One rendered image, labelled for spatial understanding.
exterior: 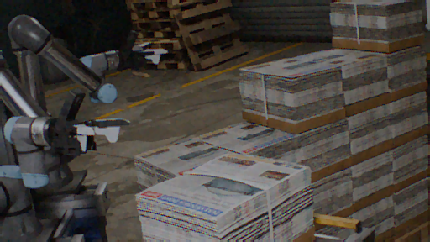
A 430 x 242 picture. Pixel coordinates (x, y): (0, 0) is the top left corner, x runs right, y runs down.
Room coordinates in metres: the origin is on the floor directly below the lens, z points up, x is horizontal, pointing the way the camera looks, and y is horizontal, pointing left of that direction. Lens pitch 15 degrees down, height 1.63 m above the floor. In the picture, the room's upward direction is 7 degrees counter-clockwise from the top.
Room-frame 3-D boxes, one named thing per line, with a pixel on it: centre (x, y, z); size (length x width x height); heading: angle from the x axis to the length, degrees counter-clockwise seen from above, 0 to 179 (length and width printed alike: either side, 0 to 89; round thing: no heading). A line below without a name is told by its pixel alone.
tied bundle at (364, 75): (2.99, -0.57, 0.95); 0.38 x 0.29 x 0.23; 32
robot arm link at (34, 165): (1.68, 0.51, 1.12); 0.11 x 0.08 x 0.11; 152
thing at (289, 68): (2.82, -0.32, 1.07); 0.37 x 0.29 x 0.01; 32
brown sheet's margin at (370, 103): (2.99, -0.57, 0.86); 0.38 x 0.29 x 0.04; 32
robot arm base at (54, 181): (2.40, 0.67, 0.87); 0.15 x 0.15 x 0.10
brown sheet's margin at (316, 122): (2.82, -0.32, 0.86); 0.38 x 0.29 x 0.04; 32
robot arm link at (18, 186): (1.90, 0.69, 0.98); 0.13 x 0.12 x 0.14; 152
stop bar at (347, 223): (1.85, -0.19, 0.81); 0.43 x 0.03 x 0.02; 51
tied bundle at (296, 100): (2.82, -0.32, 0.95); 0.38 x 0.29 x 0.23; 32
